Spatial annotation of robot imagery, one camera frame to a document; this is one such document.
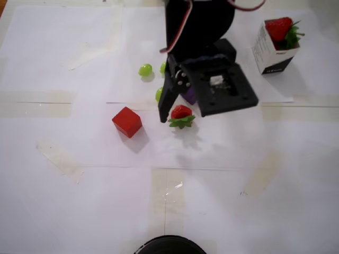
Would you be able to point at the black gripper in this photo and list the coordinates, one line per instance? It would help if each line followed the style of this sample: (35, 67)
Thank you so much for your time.
(182, 81)

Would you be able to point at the small red strawberry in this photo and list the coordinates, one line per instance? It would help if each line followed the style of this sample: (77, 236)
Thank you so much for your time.
(180, 111)

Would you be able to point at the large red strawberry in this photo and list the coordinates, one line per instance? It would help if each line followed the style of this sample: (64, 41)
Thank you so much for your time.
(278, 27)

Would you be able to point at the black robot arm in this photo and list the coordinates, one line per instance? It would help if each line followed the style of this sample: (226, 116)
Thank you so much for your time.
(201, 23)

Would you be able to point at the white and black cardboard box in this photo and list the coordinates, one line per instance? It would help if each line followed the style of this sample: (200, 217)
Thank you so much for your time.
(275, 63)

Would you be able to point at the green grape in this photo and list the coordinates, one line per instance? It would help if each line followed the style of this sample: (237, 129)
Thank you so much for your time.
(145, 70)
(159, 94)
(162, 68)

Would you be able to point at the purple wooden cube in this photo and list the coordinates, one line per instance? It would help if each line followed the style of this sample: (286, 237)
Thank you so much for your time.
(189, 98)

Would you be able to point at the red wooden cube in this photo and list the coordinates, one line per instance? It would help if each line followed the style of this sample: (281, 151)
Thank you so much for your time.
(127, 124)

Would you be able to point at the white paper sheet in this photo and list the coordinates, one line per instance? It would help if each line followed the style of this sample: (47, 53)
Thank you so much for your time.
(148, 39)

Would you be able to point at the clear tape strip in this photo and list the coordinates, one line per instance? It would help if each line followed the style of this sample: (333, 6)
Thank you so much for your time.
(159, 190)

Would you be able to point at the black round dome object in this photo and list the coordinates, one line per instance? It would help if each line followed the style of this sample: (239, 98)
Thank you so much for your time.
(169, 246)

